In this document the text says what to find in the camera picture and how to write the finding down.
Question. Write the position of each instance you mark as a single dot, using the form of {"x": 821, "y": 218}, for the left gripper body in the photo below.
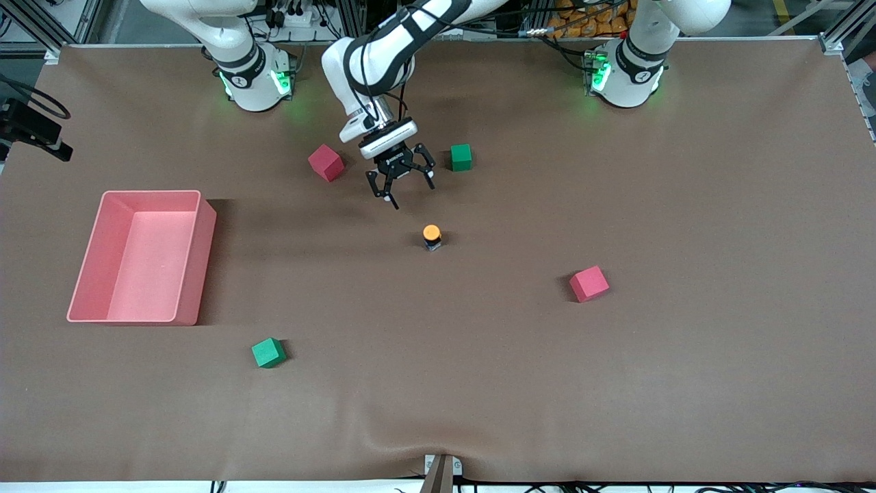
{"x": 397, "y": 163}

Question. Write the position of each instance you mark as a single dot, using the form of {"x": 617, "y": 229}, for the orange capped black push button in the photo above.
{"x": 431, "y": 233}

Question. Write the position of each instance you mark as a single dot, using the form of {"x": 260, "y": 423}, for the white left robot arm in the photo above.
{"x": 339, "y": 65}

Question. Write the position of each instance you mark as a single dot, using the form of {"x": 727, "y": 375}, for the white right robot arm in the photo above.
{"x": 246, "y": 75}

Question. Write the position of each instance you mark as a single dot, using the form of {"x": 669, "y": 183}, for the green foam cube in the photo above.
{"x": 268, "y": 352}
{"x": 460, "y": 157}

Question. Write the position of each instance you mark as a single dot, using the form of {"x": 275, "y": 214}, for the pink foam cube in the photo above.
{"x": 325, "y": 163}
{"x": 588, "y": 284}

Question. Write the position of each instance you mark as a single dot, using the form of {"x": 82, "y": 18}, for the white power strip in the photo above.
{"x": 301, "y": 18}

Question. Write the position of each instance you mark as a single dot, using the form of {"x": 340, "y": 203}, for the pink plastic bin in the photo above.
{"x": 150, "y": 287}

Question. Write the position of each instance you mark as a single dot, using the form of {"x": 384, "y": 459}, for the brown table cover mat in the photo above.
{"x": 438, "y": 383}

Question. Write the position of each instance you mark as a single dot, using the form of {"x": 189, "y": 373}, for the orange snack packets pile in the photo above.
{"x": 582, "y": 24}

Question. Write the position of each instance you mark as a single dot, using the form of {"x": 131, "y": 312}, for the diagonal aluminium frame profile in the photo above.
{"x": 37, "y": 29}
{"x": 847, "y": 26}

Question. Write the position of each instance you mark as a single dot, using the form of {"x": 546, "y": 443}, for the aluminium frame post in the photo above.
{"x": 352, "y": 20}
{"x": 537, "y": 31}

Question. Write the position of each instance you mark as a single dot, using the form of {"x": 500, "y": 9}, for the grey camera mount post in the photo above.
{"x": 441, "y": 479}

